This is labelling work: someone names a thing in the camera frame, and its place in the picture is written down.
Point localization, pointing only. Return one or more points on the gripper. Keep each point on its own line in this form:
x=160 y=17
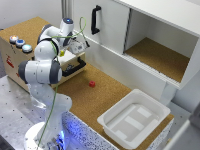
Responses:
x=78 y=46

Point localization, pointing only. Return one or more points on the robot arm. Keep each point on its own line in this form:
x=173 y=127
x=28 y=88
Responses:
x=40 y=71

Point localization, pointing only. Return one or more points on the wooden drawer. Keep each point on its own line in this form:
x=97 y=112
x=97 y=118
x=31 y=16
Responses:
x=69 y=59

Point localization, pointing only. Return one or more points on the wooden drawer box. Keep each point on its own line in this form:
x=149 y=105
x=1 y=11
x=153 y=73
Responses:
x=25 y=30

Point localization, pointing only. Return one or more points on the yellow block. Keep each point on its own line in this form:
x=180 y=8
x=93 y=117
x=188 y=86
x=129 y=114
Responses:
x=62 y=52

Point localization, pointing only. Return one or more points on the white sliding door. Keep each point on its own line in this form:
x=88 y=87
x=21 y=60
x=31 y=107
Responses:
x=110 y=23

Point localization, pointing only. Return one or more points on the pink block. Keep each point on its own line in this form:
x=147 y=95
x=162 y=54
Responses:
x=92 y=83

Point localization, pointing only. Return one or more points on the green button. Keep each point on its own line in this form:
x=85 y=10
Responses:
x=27 y=48

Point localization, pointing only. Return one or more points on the blue button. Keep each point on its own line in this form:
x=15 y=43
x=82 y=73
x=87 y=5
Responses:
x=20 y=42

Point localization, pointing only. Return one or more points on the red button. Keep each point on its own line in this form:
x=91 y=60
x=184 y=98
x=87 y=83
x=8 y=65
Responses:
x=13 y=39

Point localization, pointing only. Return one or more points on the white cabinet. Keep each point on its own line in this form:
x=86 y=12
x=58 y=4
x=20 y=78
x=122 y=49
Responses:
x=160 y=20

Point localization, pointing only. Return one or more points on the white plastic box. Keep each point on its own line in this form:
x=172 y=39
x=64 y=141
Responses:
x=135 y=121

